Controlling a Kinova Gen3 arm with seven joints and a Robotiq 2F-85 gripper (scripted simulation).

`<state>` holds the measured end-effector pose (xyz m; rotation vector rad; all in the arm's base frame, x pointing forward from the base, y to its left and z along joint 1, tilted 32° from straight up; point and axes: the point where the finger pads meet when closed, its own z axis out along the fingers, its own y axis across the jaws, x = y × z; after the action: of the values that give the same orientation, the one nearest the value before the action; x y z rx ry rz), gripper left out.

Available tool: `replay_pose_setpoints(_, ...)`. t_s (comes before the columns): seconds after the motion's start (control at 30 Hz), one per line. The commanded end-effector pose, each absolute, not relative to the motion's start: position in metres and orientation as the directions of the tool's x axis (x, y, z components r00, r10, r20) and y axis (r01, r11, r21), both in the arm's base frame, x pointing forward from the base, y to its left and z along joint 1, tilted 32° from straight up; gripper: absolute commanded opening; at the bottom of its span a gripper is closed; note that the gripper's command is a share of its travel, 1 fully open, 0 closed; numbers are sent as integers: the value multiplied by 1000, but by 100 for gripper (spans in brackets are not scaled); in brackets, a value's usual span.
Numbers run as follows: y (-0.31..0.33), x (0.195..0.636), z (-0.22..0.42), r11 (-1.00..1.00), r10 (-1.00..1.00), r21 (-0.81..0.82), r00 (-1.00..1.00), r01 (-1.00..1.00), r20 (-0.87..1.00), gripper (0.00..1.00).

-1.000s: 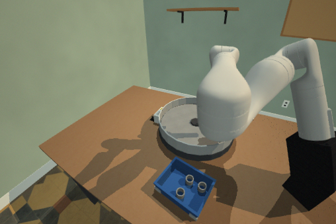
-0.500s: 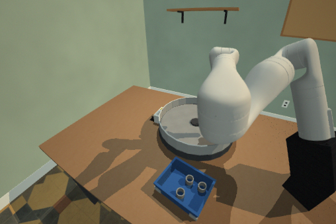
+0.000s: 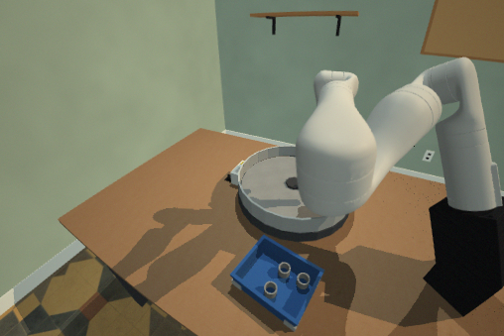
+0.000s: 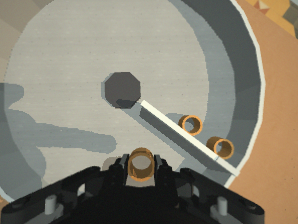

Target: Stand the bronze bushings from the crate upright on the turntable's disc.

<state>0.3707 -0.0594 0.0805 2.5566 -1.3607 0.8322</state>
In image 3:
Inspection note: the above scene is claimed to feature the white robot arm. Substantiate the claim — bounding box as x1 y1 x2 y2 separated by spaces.
295 57 503 217

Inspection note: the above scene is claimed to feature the blue crate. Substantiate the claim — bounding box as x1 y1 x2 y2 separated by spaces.
230 235 321 330

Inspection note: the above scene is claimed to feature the grey metal sleeve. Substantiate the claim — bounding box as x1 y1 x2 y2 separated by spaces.
264 281 277 299
278 262 291 279
297 273 310 289

